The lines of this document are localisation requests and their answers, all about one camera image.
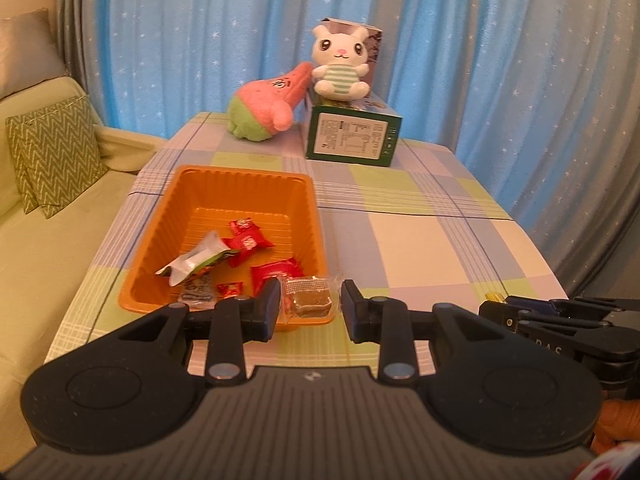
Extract dark red foil candy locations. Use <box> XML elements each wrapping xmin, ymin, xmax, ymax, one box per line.
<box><xmin>215</xmin><ymin>282</ymin><xmax>243</xmax><ymax>300</ymax></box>

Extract clear grey snack pack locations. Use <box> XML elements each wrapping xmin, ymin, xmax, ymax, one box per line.
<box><xmin>178</xmin><ymin>274</ymin><xmax>215</xmax><ymax>309</ymax></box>

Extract small brown candy cube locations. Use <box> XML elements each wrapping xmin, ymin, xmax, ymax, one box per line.
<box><xmin>280</xmin><ymin>276</ymin><xmax>340</xmax><ymax>325</ymax></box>

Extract green white snack bag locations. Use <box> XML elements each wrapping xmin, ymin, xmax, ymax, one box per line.
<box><xmin>155</xmin><ymin>231</ymin><xmax>239</xmax><ymax>287</ymax></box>

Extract red crinkled snack packet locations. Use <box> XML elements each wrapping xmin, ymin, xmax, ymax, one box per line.
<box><xmin>222</xmin><ymin>218</ymin><xmax>273</xmax><ymax>268</ymax></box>

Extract yellow green candy packet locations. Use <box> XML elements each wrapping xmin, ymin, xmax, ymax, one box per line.
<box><xmin>485</xmin><ymin>292</ymin><xmax>506</xmax><ymax>304</ymax></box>

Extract right hand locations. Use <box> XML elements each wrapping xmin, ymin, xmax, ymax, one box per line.
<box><xmin>591</xmin><ymin>399</ymin><xmax>640</xmax><ymax>455</ymax></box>

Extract orange plastic tray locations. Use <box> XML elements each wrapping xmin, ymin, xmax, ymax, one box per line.
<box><xmin>117</xmin><ymin>164</ymin><xmax>338</xmax><ymax>334</ymax></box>

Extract green carton box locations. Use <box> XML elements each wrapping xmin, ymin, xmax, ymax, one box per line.
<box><xmin>300</xmin><ymin>90</ymin><xmax>402</xmax><ymax>167</ymax></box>

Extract light green sofa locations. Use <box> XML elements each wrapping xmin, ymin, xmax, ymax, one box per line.
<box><xmin>0</xmin><ymin>75</ymin><xmax>170</xmax><ymax>470</ymax></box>

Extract pink starfish plush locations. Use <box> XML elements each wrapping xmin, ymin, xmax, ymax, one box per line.
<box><xmin>227</xmin><ymin>62</ymin><xmax>314</xmax><ymax>142</ymax></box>

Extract green zigzag cushion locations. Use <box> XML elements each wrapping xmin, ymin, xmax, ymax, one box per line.
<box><xmin>6</xmin><ymin>96</ymin><xmax>107</xmax><ymax>218</ymax></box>

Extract white bunny plush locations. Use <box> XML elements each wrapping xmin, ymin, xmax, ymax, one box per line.
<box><xmin>311</xmin><ymin>25</ymin><xmax>370</xmax><ymax>102</ymax></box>

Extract blue star curtain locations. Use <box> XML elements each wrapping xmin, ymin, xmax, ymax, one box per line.
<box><xmin>58</xmin><ymin>0</ymin><xmax>639</xmax><ymax>292</ymax></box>

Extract brown printed box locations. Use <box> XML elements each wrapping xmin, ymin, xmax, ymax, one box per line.
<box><xmin>320</xmin><ymin>18</ymin><xmax>383</xmax><ymax>87</ymax></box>

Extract grey satin cushion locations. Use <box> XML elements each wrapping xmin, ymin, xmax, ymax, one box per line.
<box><xmin>0</xmin><ymin>9</ymin><xmax>67</xmax><ymax>99</ymax></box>

